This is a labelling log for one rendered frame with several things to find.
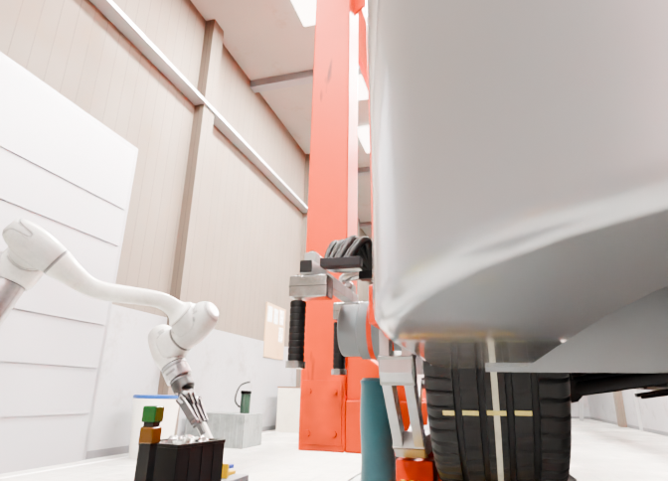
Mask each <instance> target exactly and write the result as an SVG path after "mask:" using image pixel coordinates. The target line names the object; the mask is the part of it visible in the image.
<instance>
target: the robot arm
mask: <svg viewBox="0 0 668 481"><path fill-rule="evenodd" d="M2 237H3V240H4V242H5V243H6V244H7V245H8V247H7V248H6V249H5V250H4V252H3V254H2V255H1V257H0V326H1V325H2V323H3V322H4V320H5V319H6V317H7V316H8V314H9V313H10V312H11V310H12V309H13V307H14V306H15V304H16V303H17V301H18V300H19V298H20V297H21V295H22V294H23V293H24V291H28V290H30V289H31V288H33V287H34V286H35V284H36V283H37V282H38V281H39V280H40V278H41V277H42V276H43V275H44V274H47V275H48V276H50V277H52V278H53V279H55V280H57V281H59V282H61V283H63V284H64V285H66V286H68V287H70V288H71V289H73V290H75V291H77V292H79V293H81V294H83V295H85V296H88V297H91V298H94V299H98V300H103V301H111V302H120V303H128V304H137V305H146V306H152V307H156V308H159V309H161V310H162V311H164V312H165V313H166V314H167V315H168V317H169V325H170V326H171V327H170V326H168V325H165V324H162V325H158V326H156V327H154V328H153V329H152V330H151V331H150V332H149V334H148V337H147V339H148V346H149V350H150V353H151V356H152V358H153V360H154V362H155V364H156V366H157V367H158V368H159V369H160V371H161V372H162V375H163V377H164V379H165V381H166V384H167V385H168V386H171V389H172V392H173V394H174V395H175V396H178V398H177V399H176V403H177V404H178V405H179V407H180V408H181V409H182V410H183V412H184V414H185V415H186V417H187V419H188V420H189V422H190V424H191V425H194V426H193V428H195V427H197V429H198V431H199V433H200V436H201V435H204V436H205V437H207V438H213V436H212V434H211V431H210V429H209V428H208V426H207V424H206V422H207V421H208V420H209V419H208V416H207V413H206V410H205V407H204V404H203V398H202V396H199V397H198V396H197V394H196V392H195V391H194V390H193V388H194V386H195V382H194V380H193V378H192V376H191V375H192V371H191V368H190V366H189V364H188V362H187V360H186V356H187V354H188V353H189V351H190V350H191V349H192V348H193V347H195V346H196V345H198V344H199V343H201V342H202V341H203V340H204V339H205V338H206V337H207V336H208V335H209V334H210V333H211V332H212V331H213V329H214V328H215V326H216V324H217V322H218V319H219V311H218V309H217V307H216V306H215V305H214V304H213V303H211V302H209V301H202V302H199V303H197V304H196V303H192V302H182V301H180V300H178V299H176V298H175V297H173V296H171V295H168V294H166V293H163V292H160V291H155V290H150V289H144V288H138V287H131V286H125V285H119V284H113V283H107V282H103V281H100V280H98V279H96V278H94V277H92V276H91V275H90V274H89V273H87V272H86V270H85V269H84V268H83V267H82V266H81V265H80V264H79V262H78V261H77V260H76V259H75V258H74V256H73V255H72V254H71V253H70V252H69V251H68V250H67V249H66V248H65V247H64V246H63V245H62V244H61V243H60V241H59V240H57V239H56V238H55V237H54V236H52V235H51V234H50V233H49V232H47V231H46V230H45V229H43V228H42V227H40V226H39V225H37V224H35V223H33V222H31V221H28V220H25V219H16V220H15V221H13V222H12V223H11V224H10V225H8V226H7V227H6V228H4V229H3V230H2Z"/></svg>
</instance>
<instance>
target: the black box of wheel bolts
mask: <svg viewBox="0 0 668 481"><path fill-rule="evenodd" d="M225 442H226V440H225V439H220V438H207V437H205V436H204V435H201V436H200V437H198V436H195V437H194V436H193V435H191V434H189V435H183V436H177V435H175V436H173V435H170V436H169V437H168V438H166V439H160V442H159V443H157V450H156V457H155V465H154V473H153V481H222V470H223V458H224V447H225ZM138 445H139V446H138V453H137V460H136V467H135V474H134V481H135V480H136V473H137V466H138V459H139V452H140V443H138Z"/></svg>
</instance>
